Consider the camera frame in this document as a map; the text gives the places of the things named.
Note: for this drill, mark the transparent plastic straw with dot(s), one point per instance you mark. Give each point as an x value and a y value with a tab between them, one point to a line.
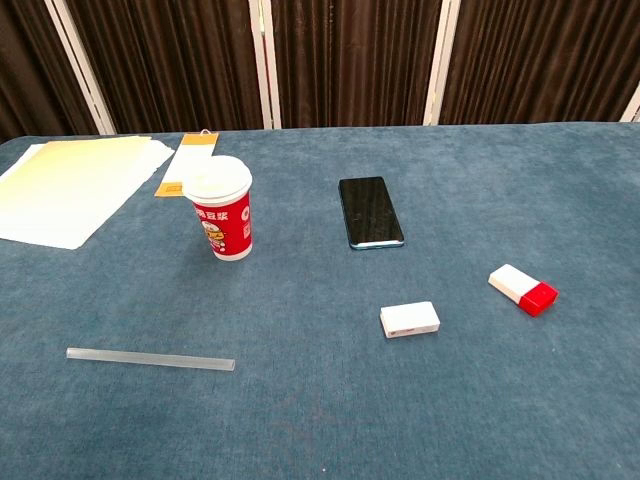
150	359

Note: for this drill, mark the red paper cup white lid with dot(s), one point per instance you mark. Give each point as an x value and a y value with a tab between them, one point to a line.
225	220

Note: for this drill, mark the black rectangular sponge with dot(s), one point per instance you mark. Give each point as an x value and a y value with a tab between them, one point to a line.
371	212

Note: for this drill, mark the small white box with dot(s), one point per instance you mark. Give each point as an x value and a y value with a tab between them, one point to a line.
407	317

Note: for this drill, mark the orange and white card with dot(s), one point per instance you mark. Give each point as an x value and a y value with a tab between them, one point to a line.
187	155

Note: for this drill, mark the blue table cloth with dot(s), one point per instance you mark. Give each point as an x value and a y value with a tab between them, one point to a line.
320	400

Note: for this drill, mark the dark brown curtain panel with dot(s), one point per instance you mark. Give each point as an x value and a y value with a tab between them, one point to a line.
170	60
355	60
25	60
540	55

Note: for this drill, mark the white box with red cap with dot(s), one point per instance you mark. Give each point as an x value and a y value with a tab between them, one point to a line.
515	285

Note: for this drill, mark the stack of pale yellow paper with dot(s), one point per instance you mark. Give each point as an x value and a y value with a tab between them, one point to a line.
65	190

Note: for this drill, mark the white partition frame post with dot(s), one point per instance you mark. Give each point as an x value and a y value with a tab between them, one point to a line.
440	65
267	75
632	107
80	65

